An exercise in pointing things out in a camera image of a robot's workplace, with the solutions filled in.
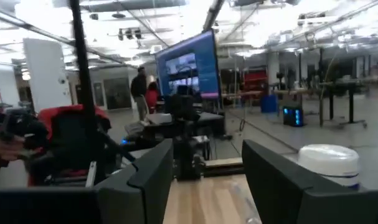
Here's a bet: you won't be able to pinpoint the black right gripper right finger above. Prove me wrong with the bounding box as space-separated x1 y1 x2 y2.
242 139 348 224

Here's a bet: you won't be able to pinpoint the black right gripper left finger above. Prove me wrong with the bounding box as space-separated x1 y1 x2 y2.
94 138 174 224

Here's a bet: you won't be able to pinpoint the white wipes canister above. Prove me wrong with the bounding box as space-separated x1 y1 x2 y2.
297 143 361 191

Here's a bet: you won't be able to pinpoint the computer tower blue lights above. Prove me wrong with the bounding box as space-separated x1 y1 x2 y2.
281 105 305 128

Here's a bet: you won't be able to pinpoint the blue bin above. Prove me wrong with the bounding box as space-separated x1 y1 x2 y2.
260 94 280 113

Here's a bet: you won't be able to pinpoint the person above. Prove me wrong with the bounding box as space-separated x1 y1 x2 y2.
130 66 149 121
144 81 161 114

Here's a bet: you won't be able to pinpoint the red black chair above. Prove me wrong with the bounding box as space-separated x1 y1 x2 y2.
28 104 112 187

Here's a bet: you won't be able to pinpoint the black standing desk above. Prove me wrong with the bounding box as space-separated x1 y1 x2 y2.
319 79 369 128

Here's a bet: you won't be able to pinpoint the large blue screen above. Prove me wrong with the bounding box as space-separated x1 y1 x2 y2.
154 29 222 100

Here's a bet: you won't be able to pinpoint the person's hand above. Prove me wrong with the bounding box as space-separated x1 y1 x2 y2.
0 136 25 166

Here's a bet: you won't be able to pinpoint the white square pillar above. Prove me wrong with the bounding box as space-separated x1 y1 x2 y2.
22 39 73 113

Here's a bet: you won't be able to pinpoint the black teleoperation handle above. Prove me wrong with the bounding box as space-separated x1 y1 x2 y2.
0 108 49 170

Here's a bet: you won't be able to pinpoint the black frame post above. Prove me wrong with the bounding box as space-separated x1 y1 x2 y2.
69 0 98 125

